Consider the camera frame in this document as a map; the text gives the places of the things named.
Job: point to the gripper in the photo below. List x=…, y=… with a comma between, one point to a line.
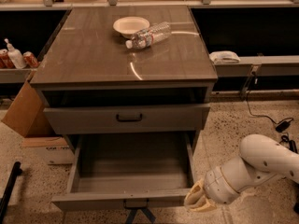
x=215, y=183

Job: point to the grey drawer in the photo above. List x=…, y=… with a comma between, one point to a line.
x=127, y=119
x=129, y=170

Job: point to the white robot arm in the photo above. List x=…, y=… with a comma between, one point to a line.
x=260, y=160

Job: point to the grey top drawer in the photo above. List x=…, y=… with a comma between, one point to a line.
x=127, y=119

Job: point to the grey drawer cabinet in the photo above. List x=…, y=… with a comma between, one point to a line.
x=88, y=64

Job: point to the folded white cloth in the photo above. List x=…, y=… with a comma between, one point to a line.
x=225, y=56

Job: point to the white printed cardboard box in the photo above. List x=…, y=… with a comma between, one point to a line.
x=52, y=150

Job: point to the clear plastic water bottle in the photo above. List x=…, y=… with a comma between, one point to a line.
x=149, y=36

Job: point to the black bar left floor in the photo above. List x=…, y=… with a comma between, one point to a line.
x=15, y=172

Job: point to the white paper bowl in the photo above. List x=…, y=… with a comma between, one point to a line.
x=129, y=25

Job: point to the brown cardboard box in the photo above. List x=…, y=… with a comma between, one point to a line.
x=25, y=115

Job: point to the red soda can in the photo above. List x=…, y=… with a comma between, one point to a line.
x=30, y=59

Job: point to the white pump bottle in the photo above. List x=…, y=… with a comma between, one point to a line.
x=15, y=56

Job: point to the red can at edge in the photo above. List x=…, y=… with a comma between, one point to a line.
x=5, y=60

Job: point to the black power adapter with cable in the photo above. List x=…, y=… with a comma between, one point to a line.
x=280, y=126

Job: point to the grey right shelf rail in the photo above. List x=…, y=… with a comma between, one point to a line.
x=265, y=66

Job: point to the grey shelf rail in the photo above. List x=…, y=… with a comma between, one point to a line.
x=9, y=76
x=265, y=66

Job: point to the grey left shelf rail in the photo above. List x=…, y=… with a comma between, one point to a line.
x=9, y=76

